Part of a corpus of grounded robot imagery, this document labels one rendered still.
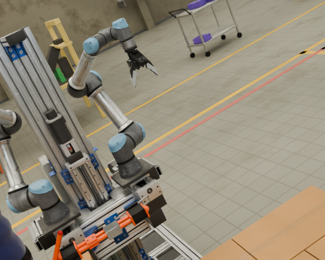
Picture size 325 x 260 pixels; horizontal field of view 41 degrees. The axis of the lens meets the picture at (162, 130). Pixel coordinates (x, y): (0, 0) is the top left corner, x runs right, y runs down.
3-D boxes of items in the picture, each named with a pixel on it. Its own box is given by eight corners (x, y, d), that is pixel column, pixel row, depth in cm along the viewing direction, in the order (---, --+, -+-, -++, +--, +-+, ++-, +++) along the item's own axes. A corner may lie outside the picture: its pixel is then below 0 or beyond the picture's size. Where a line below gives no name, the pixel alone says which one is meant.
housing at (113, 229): (110, 241, 199) (106, 233, 197) (106, 234, 205) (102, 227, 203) (123, 232, 200) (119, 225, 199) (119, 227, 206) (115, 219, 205)
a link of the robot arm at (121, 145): (111, 163, 258) (101, 144, 253) (124, 151, 267) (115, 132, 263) (126, 162, 250) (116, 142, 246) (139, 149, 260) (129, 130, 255)
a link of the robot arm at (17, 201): (33, 209, 237) (-2, 114, 238) (9, 217, 240) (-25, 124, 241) (43, 204, 249) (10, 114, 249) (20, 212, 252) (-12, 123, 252)
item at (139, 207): (134, 226, 201) (130, 217, 199) (130, 220, 207) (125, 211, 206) (150, 216, 203) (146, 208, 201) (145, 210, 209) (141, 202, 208)
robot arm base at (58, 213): (43, 219, 252) (34, 205, 248) (66, 205, 256) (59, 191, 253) (48, 228, 238) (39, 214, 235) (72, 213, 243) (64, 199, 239)
